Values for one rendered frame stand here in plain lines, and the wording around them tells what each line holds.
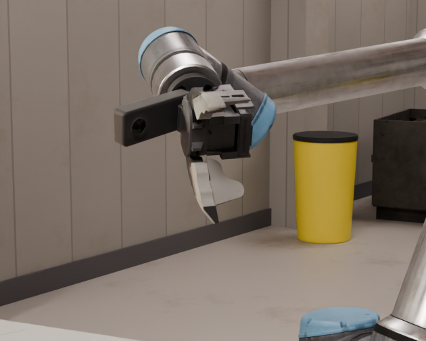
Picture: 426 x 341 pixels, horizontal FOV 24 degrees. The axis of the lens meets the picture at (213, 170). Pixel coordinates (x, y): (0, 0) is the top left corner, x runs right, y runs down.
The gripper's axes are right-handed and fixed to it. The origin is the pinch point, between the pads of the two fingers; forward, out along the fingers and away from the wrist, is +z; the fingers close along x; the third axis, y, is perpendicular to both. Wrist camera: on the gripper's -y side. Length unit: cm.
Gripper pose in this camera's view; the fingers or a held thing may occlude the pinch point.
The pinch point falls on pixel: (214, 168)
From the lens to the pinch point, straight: 112.9
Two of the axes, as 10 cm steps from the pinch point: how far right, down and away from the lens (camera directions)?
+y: 9.7, -0.7, 2.4
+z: 2.5, 4.6, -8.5
